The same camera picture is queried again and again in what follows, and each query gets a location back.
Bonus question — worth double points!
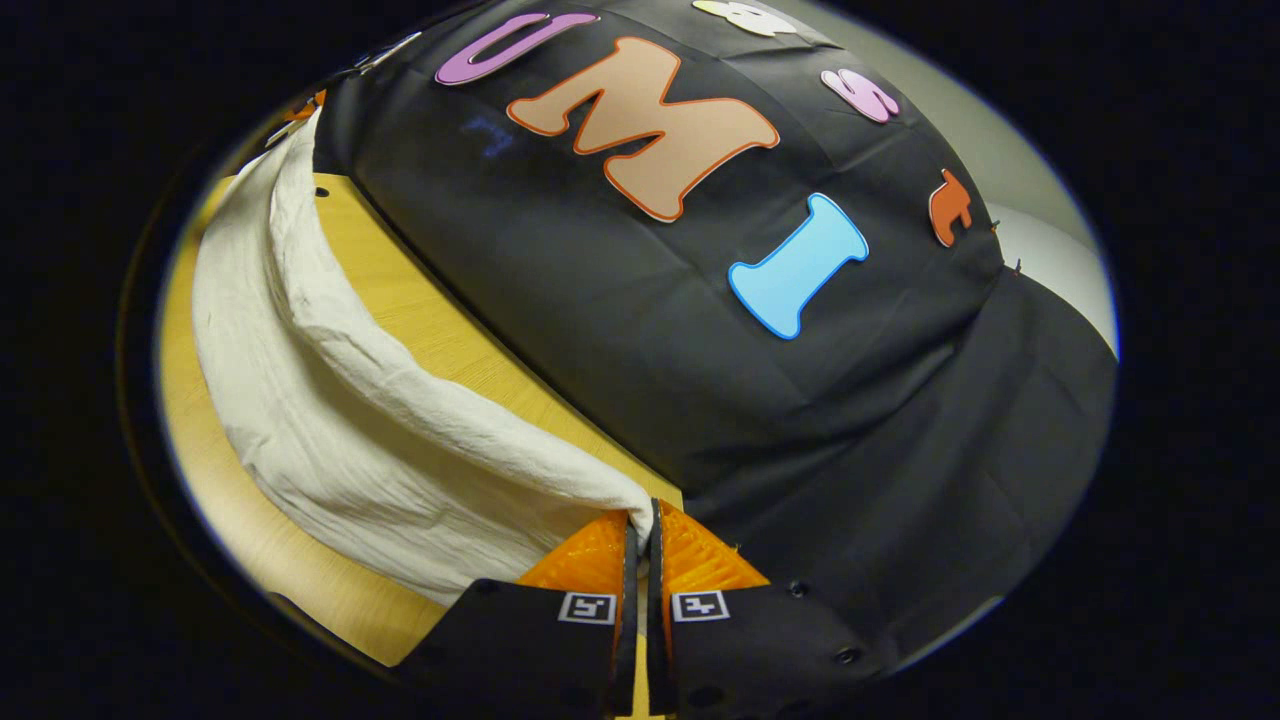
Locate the white jeans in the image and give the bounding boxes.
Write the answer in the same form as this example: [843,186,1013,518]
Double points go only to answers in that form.
[191,104,657,609]

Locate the black backdrop cloth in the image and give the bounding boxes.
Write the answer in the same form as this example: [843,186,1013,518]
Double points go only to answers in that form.
[313,0,1120,673]

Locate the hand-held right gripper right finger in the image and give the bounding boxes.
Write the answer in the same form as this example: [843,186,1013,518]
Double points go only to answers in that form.
[645,498,888,720]

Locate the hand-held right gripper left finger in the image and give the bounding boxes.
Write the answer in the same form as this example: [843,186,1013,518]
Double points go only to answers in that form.
[395,508,640,720]

